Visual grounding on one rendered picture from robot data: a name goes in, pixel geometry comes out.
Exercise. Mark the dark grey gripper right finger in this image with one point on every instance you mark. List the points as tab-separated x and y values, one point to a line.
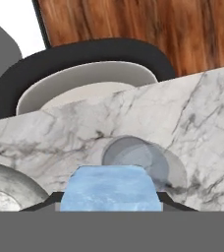
169	202

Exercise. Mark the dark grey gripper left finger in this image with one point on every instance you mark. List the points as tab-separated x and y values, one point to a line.
51	202

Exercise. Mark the blue ice cube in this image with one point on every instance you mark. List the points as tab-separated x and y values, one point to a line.
110	188

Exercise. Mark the grey ice bowl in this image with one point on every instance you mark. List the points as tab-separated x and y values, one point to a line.
9	187

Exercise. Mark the black chair with grey seat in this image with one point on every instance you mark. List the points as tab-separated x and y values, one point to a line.
84	75

